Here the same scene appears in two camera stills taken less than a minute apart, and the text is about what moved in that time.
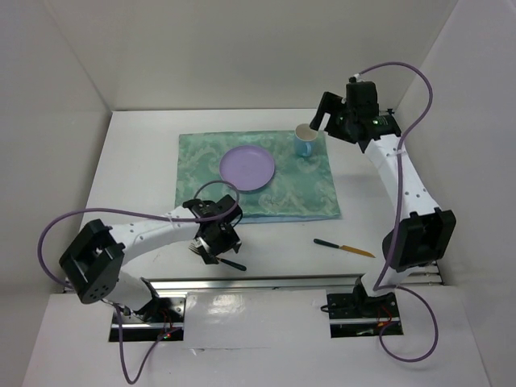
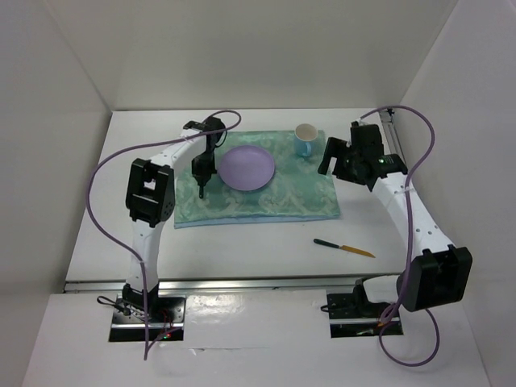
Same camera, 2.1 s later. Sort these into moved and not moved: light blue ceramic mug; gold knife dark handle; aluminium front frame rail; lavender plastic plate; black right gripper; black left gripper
Moved: black left gripper; black right gripper
Not moved: aluminium front frame rail; lavender plastic plate; light blue ceramic mug; gold knife dark handle
